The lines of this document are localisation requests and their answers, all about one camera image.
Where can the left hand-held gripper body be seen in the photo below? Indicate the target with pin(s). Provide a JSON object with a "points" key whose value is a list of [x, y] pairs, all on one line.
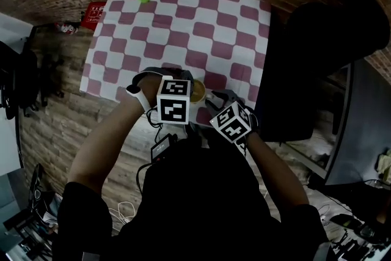
{"points": [[172, 101]]}

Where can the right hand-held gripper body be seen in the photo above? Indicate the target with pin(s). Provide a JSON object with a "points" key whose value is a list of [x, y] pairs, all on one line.
{"points": [[233, 125]]}

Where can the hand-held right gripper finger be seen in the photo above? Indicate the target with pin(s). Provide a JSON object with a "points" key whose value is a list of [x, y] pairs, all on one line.
{"points": [[229, 94], [215, 107]]}

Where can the person's left forearm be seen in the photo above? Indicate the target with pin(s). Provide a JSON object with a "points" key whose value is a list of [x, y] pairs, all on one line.
{"points": [[104, 143]]}

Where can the person's right forearm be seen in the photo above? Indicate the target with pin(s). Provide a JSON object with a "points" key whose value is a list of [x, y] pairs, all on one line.
{"points": [[275, 171]]}

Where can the white wrist band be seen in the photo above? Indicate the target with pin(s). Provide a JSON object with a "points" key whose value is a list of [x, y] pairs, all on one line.
{"points": [[141, 101]]}

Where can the pink white checkered tablecloth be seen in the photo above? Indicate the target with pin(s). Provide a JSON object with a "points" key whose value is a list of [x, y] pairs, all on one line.
{"points": [[183, 39]]}

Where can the black office chair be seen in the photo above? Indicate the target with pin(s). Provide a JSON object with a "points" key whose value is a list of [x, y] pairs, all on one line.
{"points": [[9, 79], [293, 85], [39, 82]]}

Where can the person's black clothing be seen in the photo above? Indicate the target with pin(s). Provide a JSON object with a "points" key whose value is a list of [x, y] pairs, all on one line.
{"points": [[198, 208]]}

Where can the red box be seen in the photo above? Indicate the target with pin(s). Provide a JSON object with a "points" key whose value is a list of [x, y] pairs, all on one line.
{"points": [[93, 15]]}

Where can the grey desk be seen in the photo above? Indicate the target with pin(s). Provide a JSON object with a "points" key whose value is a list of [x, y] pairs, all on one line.
{"points": [[360, 131]]}

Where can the red and white canister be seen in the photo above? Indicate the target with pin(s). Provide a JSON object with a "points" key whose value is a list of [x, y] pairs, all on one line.
{"points": [[65, 28]]}

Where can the black handheld device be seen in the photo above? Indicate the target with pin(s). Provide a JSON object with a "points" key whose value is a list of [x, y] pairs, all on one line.
{"points": [[346, 221]]}

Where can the yellowish cloth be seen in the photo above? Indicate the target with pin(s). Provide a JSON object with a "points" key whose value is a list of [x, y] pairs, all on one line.
{"points": [[385, 165]]}

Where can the black backpack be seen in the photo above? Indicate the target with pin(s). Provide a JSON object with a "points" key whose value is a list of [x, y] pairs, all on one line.
{"points": [[36, 186]]}

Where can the black white striped garment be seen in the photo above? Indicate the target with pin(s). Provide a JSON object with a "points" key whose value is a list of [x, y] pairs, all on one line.
{"points": [[50, 217]]}

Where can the white desk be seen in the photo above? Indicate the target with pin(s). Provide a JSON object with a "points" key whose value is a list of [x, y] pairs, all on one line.
{"points": [[15, 33]]}

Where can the black metal frame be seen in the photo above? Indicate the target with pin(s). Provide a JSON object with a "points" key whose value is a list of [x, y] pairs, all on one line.
{"points": [[24, 235]]}

